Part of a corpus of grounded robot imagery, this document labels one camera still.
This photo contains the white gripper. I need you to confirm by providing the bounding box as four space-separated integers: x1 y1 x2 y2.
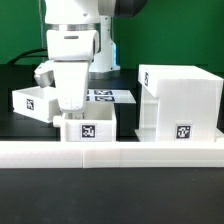
34 30 99 120

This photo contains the white front drawer with knob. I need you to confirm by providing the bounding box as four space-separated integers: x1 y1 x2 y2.
53 102 117 142

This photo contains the white drawer cabinet box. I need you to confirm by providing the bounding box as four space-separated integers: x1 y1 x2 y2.
136 64 224 142

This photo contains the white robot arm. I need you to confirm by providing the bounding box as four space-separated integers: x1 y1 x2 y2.
35 0 148 117

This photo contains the marker tag sheet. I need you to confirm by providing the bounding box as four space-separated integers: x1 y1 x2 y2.
86 89 136 104

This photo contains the white L-shaped fence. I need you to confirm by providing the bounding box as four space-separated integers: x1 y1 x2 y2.
0 141 224 168

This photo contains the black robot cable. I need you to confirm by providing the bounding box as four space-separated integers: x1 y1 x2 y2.
7 48 49 66

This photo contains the thin white cable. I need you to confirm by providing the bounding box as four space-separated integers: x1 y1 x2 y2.
38 0 46 66

